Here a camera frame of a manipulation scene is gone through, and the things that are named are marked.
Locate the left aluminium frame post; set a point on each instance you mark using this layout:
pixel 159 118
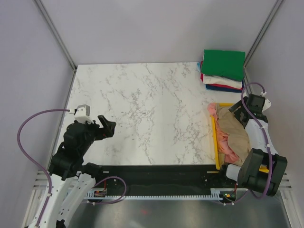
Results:
pixel 46 17

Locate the white cable duct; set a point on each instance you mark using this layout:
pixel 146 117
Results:
pixel 158 194

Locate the white folded t shirt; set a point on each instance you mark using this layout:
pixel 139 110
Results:
pixel 221 81

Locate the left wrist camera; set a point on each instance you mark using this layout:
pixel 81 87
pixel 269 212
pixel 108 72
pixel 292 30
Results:
pixel 82 114

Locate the aluminium frame post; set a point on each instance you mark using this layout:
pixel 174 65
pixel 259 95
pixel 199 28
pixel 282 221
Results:
pixel 271 16
pixel 46 17

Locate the yellow plastic bin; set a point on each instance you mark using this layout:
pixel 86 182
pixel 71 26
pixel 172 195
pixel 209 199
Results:
pixel 231 142

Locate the dark blue folded t shirt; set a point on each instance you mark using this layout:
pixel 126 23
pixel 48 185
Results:
pixel 224 88

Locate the red folded t shirt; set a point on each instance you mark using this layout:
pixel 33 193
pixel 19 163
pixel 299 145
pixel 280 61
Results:
pixel 218 81

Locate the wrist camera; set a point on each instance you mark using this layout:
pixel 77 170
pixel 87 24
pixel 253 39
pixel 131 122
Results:
pixel 82 114
pixel 257 104

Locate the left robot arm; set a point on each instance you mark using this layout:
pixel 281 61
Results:
pixel 68 181

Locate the pink t shirt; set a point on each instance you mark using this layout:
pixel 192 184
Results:
pixel 223 152

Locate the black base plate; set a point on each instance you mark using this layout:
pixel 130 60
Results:
pixel 163 176

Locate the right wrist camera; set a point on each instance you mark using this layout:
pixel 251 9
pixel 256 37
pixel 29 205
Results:
pixel 257 104

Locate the green folded t shirt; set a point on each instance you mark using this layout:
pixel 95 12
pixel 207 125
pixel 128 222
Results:
pixel 224 63

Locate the light blue folded t shirt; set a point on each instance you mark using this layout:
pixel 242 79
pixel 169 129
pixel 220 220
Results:
pixel 199 64

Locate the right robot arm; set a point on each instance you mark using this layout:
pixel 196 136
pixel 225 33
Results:
pixel 263 169

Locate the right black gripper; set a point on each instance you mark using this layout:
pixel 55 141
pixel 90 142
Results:
pixel 236 105

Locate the beige t shirt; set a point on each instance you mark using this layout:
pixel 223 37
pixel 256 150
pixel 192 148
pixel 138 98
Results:
pixel 238 139

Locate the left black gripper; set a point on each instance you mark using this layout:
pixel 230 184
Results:
pixel 103 133

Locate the right aluminium frame post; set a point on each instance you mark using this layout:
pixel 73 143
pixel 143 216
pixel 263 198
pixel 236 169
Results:
pixel 271 16

